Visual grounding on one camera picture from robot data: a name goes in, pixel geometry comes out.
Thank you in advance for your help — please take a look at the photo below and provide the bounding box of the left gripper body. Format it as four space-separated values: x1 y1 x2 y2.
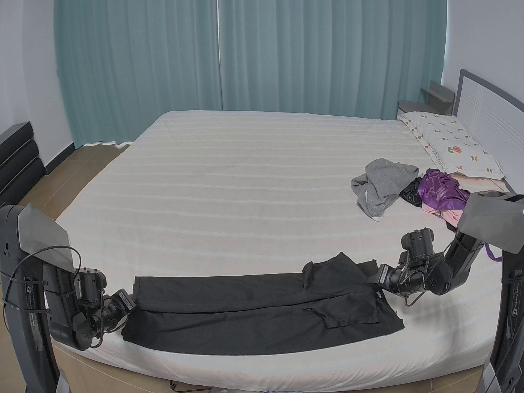
107 288 136 323

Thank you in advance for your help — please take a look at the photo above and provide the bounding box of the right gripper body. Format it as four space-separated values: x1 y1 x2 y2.
376 263 395 292

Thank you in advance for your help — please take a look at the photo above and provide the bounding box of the black T-shirt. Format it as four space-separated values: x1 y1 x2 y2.
121 252 406 356

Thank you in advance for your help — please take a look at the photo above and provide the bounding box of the bed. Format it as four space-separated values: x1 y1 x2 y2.
49 69 524 386

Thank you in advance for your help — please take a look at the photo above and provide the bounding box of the pink garment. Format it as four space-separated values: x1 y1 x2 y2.
422 201 463 228

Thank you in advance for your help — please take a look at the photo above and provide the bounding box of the black shiny garment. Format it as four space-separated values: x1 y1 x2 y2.
399 178 424 209

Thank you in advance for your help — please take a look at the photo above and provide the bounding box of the grey garment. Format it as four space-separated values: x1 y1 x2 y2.
351 158 420 222

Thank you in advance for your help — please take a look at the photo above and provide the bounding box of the purple satin garment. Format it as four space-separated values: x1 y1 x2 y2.
418 168 503 261

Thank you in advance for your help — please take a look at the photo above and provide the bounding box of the white printed pillow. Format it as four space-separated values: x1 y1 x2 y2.
398 112 507 179

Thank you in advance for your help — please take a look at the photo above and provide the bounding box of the grey bedside table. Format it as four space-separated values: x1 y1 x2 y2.
398 81 456 118

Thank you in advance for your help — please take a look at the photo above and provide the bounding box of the black chest of drawers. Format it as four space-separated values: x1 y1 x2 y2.
0 122 49 208

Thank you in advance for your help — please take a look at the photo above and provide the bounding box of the blue-green curtain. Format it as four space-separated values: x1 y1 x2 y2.
53 0 224 146
219 0 447 120

